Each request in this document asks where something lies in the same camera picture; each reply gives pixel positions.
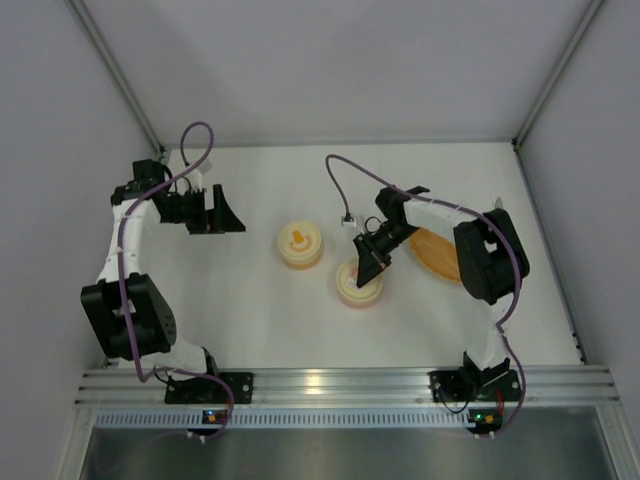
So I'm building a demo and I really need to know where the left aluminium frame post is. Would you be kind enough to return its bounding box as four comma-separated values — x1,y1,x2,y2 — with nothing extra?
64,0,166,160

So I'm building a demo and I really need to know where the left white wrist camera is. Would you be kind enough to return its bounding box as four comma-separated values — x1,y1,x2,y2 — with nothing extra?
187,160,212,190

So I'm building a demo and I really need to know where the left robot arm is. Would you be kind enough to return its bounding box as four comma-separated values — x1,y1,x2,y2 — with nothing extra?
80,160,246,381

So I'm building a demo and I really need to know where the pink lunch bowl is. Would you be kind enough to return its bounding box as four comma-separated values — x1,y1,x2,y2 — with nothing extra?
337,285,383,309

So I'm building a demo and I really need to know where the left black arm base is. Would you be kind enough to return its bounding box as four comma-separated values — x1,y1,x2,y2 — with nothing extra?
164,371,254,405

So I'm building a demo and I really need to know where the cream lid orange knob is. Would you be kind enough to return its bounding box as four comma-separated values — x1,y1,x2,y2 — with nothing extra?
276,221,324,253

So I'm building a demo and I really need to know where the right aluminium frame post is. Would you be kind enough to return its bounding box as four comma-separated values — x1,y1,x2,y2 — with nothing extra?
511,0,608,154

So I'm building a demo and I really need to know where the slotted cable duct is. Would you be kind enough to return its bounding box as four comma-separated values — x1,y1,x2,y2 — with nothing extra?
94,408,484,429

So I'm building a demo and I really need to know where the cream lid pink knob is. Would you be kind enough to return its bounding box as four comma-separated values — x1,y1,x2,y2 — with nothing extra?
336,257,384,289

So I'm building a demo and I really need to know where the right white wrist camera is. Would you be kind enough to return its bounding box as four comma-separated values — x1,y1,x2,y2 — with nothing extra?
340,213,361,229

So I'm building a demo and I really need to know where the boat-shaped woven basket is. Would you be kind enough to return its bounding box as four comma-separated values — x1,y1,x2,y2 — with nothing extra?
408,229,461,284

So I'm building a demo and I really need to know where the aluminium mounting rail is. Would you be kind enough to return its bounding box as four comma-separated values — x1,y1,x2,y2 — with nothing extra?
75,365,621,408

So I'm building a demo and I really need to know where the yellow lunch bowl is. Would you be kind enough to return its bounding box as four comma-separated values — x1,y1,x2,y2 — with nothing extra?
280,250,323,270

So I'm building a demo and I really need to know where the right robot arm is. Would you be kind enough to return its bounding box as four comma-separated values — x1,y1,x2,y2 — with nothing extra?
353,186,530,388

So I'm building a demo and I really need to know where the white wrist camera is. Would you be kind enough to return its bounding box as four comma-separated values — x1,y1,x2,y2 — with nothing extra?
187,160,212,190
340,213,361,229

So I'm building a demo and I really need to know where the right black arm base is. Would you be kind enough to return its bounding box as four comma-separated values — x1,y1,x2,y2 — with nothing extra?
428,368,522,405

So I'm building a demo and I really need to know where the aluminium frame post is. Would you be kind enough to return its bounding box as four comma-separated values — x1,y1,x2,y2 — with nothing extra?
64,0,166,160
511,0,608,154

